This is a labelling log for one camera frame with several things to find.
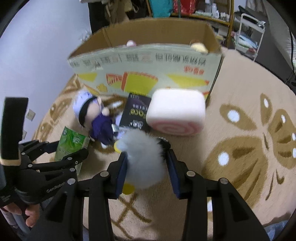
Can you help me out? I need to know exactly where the green tissue pack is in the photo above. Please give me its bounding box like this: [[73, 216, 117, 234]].
[[54, 127, 90, 161]]

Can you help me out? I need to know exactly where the white fluffy duck plush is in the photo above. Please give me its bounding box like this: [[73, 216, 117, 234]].
[[114, 129, 170, 195]]

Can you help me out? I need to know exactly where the black Face box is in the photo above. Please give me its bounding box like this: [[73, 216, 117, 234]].
[[119, 93, 151, 133]]

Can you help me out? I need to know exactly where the pink swiss roll plush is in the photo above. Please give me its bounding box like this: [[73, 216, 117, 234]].
[[146, 88, 206, 136]]

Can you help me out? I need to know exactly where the person's left hand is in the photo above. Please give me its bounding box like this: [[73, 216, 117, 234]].
[[1, 203, 40, 227]]

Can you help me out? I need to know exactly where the beige brown patterned blanket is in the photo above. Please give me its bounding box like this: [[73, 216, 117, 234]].
[[109, 50, 295, 240]]

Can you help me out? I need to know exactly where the printed cardboard box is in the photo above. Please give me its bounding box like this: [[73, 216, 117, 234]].
[[68, 18, 223, 96]]

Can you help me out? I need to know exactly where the pink plush toy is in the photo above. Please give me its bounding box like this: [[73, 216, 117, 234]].
[[126, 40, 137, 47]]

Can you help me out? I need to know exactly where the yellow plush toy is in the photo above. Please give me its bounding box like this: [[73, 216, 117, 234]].
[[190, 40, 209, 54]]

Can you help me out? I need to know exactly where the teal bag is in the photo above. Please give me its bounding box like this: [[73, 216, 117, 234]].
[[149, 0, 173, 18]]

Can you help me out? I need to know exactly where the white rolling cart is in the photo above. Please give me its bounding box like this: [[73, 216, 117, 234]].
[[231, 13, 266, 61]]

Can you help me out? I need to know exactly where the red patterned bag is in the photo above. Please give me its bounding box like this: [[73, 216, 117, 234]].
[[173, 0, 199, 15]]

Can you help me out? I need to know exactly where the wooden shelf unit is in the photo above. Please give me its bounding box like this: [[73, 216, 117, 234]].
[[146, 0, 234, 47]]

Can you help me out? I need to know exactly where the white wall socket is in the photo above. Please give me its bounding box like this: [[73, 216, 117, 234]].
[[26, 109, 36, 121]]

